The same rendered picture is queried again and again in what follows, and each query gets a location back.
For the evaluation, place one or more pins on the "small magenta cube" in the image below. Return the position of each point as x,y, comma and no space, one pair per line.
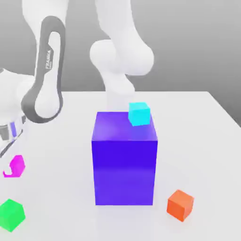
17,166

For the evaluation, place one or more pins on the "small cyan cube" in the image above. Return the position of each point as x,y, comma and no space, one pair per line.
139,114

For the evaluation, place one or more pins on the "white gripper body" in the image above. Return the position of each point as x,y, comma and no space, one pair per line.
11,150

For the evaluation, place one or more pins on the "small orange cube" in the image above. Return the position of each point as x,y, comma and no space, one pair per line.
178,206

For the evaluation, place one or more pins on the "small green cube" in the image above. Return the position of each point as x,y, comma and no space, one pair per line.
11,215

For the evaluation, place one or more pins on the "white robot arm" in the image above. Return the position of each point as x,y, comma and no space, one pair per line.
120,56

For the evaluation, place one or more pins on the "large purple box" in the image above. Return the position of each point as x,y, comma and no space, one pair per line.
124,169

